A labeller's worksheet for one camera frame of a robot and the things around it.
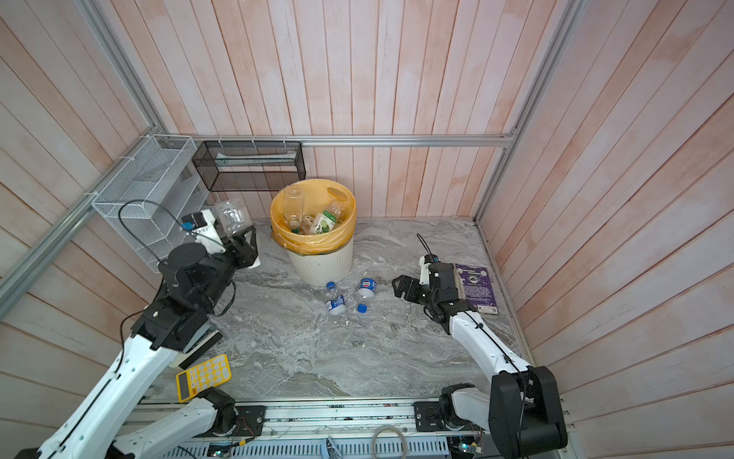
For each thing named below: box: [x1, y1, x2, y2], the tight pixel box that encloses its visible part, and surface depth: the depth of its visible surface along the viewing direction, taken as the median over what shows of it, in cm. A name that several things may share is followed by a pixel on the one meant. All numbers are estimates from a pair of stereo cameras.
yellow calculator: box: [175, 353, 233, 403], surface depth 81 cm
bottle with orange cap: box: [324, 200, 347, 224], surface depth 94 cm
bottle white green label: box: [313, 210, 338, 235], surface depth 89 cm
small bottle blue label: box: [358, 277, 378, 294], surface depth 97 cm
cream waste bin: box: [286, 236, 355, 286], surface depth 92 cm
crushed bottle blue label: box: [324, 281, 347, 316], surface depth 94 cm
